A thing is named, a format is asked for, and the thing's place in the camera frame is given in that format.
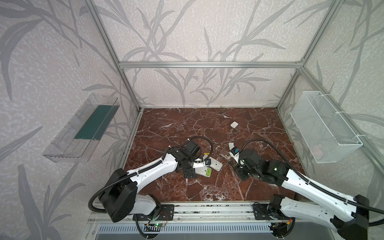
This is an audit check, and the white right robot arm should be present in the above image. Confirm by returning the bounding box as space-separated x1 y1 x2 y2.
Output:
230 147 369 240

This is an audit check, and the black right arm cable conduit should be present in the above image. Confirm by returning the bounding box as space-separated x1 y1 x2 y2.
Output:
239 138 384 226

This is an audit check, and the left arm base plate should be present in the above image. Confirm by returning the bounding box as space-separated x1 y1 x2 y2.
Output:
133 204 175 221

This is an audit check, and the white air conditioner remote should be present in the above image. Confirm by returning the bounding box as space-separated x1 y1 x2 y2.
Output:
195 167 209 178

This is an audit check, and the aluminium front rail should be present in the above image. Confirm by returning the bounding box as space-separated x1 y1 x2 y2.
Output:
86 201 340 224

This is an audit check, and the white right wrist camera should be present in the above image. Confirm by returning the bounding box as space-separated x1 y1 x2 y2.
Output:
230 147 240 164

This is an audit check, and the pink object in basket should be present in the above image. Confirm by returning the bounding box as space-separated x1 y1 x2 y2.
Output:
311 144 324 160

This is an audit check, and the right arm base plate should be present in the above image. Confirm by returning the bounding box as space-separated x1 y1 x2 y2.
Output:
252 202 292 222

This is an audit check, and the white remote control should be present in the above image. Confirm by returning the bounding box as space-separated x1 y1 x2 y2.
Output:
206 157 223 172

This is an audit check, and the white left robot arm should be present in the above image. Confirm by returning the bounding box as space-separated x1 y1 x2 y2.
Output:
89 140 201 223

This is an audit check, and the black yellow screwdriver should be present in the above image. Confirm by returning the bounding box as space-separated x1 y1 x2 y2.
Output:
228 161 238 169

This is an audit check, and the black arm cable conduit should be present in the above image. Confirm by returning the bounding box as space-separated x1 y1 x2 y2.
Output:
239 138 384 226
87 136 214 213

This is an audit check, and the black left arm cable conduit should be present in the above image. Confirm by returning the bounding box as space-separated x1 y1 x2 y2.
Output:
87 136 214 213

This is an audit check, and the clear plastic wall bin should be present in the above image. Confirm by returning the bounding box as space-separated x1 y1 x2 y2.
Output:
43 94 120 163

